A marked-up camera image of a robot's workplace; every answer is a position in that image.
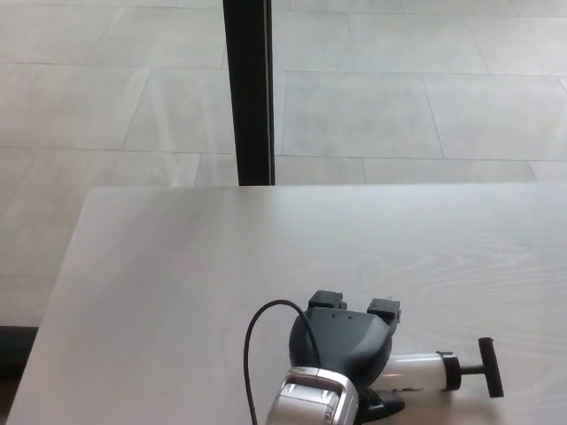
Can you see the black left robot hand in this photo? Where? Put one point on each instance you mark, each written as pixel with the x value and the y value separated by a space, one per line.
pixel 341 341

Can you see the black base under table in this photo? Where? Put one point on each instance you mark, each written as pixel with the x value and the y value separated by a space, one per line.
pixel 15 350

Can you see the black metal post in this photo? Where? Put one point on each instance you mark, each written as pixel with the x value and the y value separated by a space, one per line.
pixel 250 88

